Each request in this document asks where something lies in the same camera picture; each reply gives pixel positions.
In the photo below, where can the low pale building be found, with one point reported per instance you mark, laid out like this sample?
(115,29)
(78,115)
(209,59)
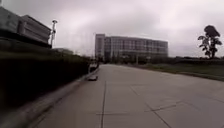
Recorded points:
(63,51)

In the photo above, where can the grey building with horizontal bands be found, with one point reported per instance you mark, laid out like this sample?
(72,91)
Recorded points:
(26,28)

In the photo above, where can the grey concrete slab pavement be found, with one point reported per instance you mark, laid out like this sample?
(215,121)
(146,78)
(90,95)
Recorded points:
(140,100)

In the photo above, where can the dark grass strip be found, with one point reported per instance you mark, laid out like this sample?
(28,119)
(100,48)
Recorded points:
(193,69)

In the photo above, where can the tall dark tree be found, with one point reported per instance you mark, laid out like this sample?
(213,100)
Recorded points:
(210,41)

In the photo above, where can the dark trimmed hedge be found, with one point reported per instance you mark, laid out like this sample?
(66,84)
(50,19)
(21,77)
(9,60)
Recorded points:
(36,76)

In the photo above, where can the large grey glass-fronted building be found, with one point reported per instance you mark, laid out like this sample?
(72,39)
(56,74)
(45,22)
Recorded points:
(133,48)

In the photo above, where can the grey concrete kerb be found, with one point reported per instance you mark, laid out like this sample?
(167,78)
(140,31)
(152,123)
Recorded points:
(46,101)

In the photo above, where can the pale lamp pole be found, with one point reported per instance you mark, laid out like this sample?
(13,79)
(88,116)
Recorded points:
(53,33)

